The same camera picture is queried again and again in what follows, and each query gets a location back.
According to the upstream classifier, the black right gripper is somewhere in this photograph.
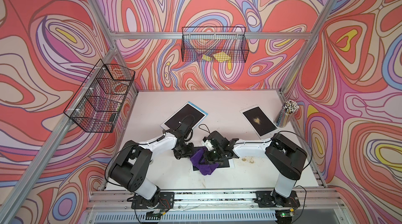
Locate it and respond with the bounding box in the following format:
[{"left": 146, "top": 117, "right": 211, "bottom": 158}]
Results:
[{"left": 199, "top": 146, "right": 225, "bottom": 164}]

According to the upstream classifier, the blue white drawing tablet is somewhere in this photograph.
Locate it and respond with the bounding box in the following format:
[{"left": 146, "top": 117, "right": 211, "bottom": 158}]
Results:
[{"left": 161, "top": 102, "right": 208, "bottom": 130}]

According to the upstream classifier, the purple microfiber cloth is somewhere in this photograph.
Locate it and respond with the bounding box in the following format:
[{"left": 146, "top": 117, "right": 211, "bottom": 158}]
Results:
[{"left": 189, "top": 147, "right": 219, "bottom": 176}]

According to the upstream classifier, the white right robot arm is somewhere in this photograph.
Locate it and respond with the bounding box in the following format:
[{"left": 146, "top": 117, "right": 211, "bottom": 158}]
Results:
[{"left": 203, "top": 131, "right": 307, "bottom": 198}]

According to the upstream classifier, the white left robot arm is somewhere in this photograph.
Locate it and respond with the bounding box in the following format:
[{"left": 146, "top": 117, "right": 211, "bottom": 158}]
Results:
[{"left": 107, "top": 121, "right": 194, "bottom": 205}]

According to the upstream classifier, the cup of coloured pencils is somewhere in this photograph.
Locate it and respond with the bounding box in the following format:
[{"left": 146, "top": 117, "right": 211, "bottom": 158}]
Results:
[{"left": 274, "top": 99, "right": 300, "bottom": 128}]

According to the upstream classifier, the yellow cloth in basket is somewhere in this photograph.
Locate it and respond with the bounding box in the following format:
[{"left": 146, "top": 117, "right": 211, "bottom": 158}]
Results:
[{"left": 201, "top": 51, "right": 231, "bottom": 63}]

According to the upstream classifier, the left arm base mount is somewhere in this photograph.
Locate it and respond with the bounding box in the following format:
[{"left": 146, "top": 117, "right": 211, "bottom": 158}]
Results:
[{"left": 127, "top": 189, "right": 175, "bottom": 210}]

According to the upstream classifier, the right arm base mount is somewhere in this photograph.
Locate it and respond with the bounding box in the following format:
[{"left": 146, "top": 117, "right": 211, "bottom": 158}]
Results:
[{"left": 254, "top": 190, "right": 300, "bottom": 209}]

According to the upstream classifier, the black wire basket left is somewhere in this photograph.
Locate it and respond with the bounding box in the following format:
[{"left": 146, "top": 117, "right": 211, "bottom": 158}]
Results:
[{"left": 63, "top": 60, "right": 135, "bottom": 133}]

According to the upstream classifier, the black wire basket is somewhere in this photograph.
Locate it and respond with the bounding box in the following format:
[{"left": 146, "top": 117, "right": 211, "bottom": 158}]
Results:
[
  {"left": 63, "top": 60, "right": 135, "bottom": 133},
  {"left": 181, "top": 25, "right": 249, "bottom": 63}
]

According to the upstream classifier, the black wire basket back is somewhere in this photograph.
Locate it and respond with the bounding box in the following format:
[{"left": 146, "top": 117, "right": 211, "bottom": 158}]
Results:
[{"left": 181, "top": 25, "right": 249, "bottom": 63}]

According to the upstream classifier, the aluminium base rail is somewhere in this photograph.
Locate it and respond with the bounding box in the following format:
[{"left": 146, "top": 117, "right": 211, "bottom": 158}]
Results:
[{"left": 79, "top": 186, "right": 354, "bottom": 224}]

